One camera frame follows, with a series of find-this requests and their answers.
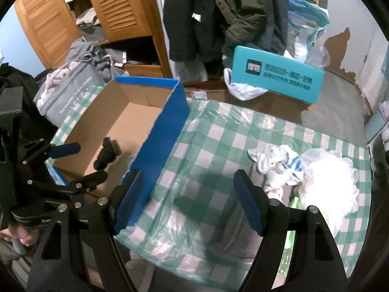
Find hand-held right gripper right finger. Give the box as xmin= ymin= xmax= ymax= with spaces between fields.
xmin=233 ymin=169 xmax=349 ymax=292

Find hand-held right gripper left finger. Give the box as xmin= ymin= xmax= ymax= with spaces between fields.
xmin=26 ymin=168 xmax=145 ymax=292

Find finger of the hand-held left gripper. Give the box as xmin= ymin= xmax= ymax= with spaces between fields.
xmin=21 ymin=140 xmax=81 ymax=166
xmin=28 ymin=170 xmax=109 ymax=209

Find green scouring pad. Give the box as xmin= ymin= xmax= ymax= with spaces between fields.
xmin=281 ymin=196 xmax=303 ymax=276

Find white blue printed plastic bag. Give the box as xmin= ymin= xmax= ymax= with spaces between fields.
xmin=248 ymin=144 xmax=306 ymax=195

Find blue cardboard box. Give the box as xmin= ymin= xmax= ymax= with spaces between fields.
xmin=45 ymin=77 xmax=191 ymax=235

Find person's left hand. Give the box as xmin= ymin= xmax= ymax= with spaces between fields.
xmin=0 ymin=223 xmax=39 ymax=248

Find small black object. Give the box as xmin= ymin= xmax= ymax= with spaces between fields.
xmin=93 ymin=137 xmax=123 ymax=171

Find grey clothes pile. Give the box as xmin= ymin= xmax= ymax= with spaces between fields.
xmin=34 ymin=62 xmax=107 ymax=128

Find green white checked tablecloth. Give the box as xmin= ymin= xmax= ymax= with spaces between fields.
xmin=45 ymin=83 xmax=373 ymax=283

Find white fluffy bath sponge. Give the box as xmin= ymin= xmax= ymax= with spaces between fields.
xmin=296 ymin=148 xmax=361 ymax=235

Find black garment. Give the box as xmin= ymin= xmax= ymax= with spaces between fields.
xmin=0 ymin=62 xmax=53 ymax=104

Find large brown cardboard box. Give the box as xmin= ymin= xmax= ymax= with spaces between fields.
xmin=182 ymin=81 xmax=315 ymax=124

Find grey clothing pile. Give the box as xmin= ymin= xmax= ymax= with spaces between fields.
xmin=65 ymin=6 xmax=132 ymax=80

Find small labelled cardboard box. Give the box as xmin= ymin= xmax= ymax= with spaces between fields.
xmin=184 ymin=86 xmax=228 ymax=101

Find wooden louvered wardrobe door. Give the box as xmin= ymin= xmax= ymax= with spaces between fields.
xmin=14 ymin=0 xmax=83 ymax=69
xmin=81 ymin=0 xmax=153 ymax=42

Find teal printed box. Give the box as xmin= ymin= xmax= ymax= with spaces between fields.
xmin=228 ymin=46 xmax=326 ymax=104

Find black hanging jacket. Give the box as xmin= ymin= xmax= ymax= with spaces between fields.
xmin=162 ymin=0 xmax=215 ymax=62

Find olive hanging jacket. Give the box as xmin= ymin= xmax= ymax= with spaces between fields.
xmin=210 ymin=0 xmax=275 ymax=57

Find dark blue hanging jacket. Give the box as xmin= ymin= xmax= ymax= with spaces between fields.
xmin=267 ymin=0 xmax=294 ymax=56

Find grey cable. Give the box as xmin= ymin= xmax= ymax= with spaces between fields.
xmin=10 ymin=239 xmax=27 ymax=255

